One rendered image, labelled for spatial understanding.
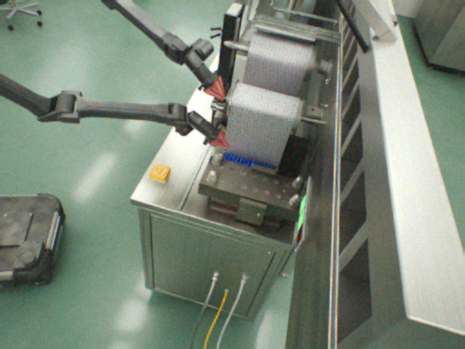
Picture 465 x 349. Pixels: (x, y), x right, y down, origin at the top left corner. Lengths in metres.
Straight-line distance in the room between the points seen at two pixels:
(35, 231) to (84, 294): 0.45
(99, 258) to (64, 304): 0.31
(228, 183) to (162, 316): 1.06
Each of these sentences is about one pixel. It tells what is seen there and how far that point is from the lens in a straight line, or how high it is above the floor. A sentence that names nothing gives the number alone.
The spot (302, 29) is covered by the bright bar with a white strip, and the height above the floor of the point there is 1.45.
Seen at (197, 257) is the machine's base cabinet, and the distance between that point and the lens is 1.56.
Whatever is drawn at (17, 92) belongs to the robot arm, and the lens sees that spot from 1.26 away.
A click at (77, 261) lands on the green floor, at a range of 2.31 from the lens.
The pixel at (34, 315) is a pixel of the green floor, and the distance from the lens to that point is 2.22.
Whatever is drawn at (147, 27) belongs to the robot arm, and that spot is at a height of 1.41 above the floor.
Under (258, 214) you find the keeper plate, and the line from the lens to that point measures 1.26.
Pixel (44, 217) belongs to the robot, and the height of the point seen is 0.24.
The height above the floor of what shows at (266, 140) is 1.15.
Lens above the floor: 1.97
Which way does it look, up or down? 46 degrees down
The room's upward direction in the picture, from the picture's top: 11 degrees clockwise
